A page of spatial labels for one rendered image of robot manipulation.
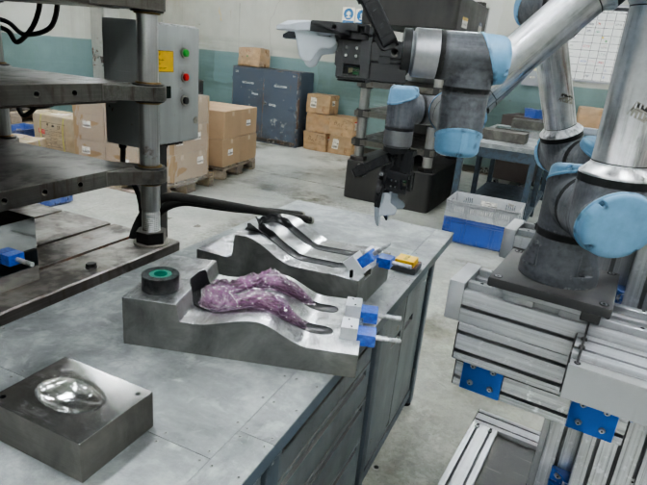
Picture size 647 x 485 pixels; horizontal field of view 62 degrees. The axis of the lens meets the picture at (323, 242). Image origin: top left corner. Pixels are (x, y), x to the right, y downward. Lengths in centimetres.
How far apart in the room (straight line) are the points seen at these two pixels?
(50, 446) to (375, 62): 76
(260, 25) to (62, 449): 870
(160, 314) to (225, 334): 14
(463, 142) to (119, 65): 131
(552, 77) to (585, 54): 614
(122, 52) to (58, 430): 131
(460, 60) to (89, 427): 79
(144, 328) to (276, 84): 748
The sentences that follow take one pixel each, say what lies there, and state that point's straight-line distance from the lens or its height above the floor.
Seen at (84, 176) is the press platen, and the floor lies 104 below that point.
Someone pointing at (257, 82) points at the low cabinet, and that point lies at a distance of 872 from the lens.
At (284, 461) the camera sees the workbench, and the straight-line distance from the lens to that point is 123.
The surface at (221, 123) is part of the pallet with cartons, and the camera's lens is 601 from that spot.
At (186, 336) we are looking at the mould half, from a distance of 119.
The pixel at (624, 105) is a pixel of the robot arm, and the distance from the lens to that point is 97.
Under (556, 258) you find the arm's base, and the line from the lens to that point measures 112.
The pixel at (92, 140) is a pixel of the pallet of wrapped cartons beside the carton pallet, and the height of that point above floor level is 42.
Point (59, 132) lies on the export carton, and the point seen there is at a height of 38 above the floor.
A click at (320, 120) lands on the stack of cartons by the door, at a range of 835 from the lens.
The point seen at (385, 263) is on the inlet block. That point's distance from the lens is 150.
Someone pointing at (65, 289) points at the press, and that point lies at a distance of 158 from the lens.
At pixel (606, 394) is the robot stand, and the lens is 108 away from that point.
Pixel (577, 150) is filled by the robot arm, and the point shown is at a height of 123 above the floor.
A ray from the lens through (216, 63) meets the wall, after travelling 984.
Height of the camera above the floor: 142
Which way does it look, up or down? 19 degrees down
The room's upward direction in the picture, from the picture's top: 5 degrees clockwise
